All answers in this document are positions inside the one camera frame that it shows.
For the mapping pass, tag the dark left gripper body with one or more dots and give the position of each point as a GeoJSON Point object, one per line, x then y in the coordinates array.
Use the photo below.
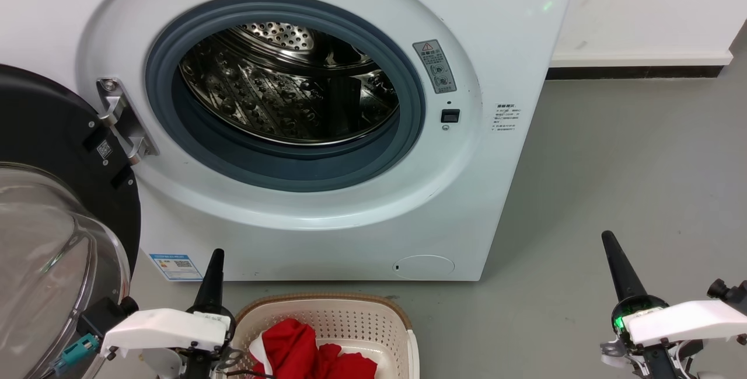
{"type": "Point", "coordinates": [204, 364]}

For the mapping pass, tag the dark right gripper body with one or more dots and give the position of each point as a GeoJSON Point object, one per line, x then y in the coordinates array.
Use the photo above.
{"type": "Point", "coordinates": [653, 358]}

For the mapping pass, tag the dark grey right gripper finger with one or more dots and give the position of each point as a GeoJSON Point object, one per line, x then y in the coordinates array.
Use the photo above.
{"type": "Point", "coordinates": [631, 282]}
{"type": "Point", "coordinates": [617, 285]}

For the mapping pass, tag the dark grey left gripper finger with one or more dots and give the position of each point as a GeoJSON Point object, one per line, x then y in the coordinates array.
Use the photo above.
{"type": "Point", "coordinates": [219, 294]}
{"type": "Point", "coordinates": [204, 297]}

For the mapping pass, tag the red cloth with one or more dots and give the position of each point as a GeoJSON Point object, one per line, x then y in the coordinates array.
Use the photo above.
{"type": "Point", "coordinates": [292, 350]}

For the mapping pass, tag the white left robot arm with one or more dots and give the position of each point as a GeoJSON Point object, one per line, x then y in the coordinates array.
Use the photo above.
{"type": "Point", "coordinates": [160, 364]}

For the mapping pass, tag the beige perforated laundry basket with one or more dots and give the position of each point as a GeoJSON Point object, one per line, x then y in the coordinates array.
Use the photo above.
{"type": "Point", "coordinates": [362, 320]}

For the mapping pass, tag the stainless steel washing machine drum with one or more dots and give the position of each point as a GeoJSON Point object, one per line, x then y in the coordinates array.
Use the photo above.
{"type": "Point", "coordinates": [262, 93]}

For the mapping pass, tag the black glass washer door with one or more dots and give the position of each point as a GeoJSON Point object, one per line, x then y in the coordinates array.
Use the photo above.
{"type": "Point", "coordinates": [52, 128]}

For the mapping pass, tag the blue energy label sticker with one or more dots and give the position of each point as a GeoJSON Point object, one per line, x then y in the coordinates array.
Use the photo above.
{"type": "Point", "coordinates": [175, 267]}

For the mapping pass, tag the grey rubber door gasket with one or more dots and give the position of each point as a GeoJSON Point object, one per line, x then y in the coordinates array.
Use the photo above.
{"type": "Point", "coordinates": [280, 170]}

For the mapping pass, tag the white front-load washing machine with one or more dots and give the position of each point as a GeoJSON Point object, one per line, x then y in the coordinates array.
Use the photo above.
{"type": "Point", "coordinates": [496, 192]}

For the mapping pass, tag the small QR code sticker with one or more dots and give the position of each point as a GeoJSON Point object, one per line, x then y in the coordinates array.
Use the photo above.
{"type": "Point", "coordinates": [104, 149]}

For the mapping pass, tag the round white filter cover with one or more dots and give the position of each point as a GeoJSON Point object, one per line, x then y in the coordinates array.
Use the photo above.
{"type": "Point", "coordinates": [423, 267]}

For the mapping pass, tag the metal door hinge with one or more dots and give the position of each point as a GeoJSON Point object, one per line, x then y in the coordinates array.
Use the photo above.
{"type": "Point", "coordinates": [119, 116]}

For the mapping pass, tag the grey warning sticker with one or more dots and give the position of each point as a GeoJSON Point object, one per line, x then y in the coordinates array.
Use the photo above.
{"type": "Point", "coordinates": [435, 66]}

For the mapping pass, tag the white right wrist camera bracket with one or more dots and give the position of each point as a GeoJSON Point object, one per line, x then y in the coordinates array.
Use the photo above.
{"type": "Point", "coordinates": [688, 320]}

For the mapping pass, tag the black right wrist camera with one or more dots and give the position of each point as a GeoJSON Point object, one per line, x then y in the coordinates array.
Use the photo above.
{"type": "Point", "coordinates": [729, 294]}

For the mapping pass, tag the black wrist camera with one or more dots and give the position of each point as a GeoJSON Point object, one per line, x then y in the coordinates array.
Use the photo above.
{"type": "Point", "coordinates": [105, 315]}
{"type": "Point", "coordinates": [729, 294]}

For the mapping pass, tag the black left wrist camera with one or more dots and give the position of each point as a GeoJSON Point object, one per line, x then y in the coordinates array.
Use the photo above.
{"type": "Point", "coordinates": [105, 315]}

